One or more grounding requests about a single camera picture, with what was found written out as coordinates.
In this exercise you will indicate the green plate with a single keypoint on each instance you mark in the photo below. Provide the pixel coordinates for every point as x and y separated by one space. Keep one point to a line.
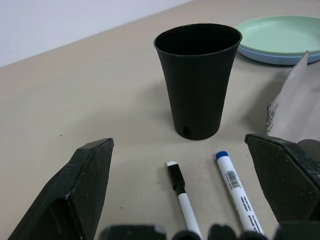
275 35

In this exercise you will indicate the blue plate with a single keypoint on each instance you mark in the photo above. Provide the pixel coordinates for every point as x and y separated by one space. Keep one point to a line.
262 58

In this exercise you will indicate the black plastic cup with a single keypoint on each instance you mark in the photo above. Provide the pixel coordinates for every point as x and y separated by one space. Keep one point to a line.
197 87

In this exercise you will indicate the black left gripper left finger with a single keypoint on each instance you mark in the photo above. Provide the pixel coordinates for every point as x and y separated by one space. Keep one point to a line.
82 187

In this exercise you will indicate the black capped white marker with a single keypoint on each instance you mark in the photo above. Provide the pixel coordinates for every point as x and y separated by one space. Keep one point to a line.
186 207

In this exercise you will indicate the grey rectangular block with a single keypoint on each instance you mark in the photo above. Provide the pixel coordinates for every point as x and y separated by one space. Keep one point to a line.
297 100

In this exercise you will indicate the blue capped white marker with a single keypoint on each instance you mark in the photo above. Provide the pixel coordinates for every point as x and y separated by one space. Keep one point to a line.
235 185

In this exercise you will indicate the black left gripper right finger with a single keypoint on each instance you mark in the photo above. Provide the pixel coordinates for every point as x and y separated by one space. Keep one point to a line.
282 180

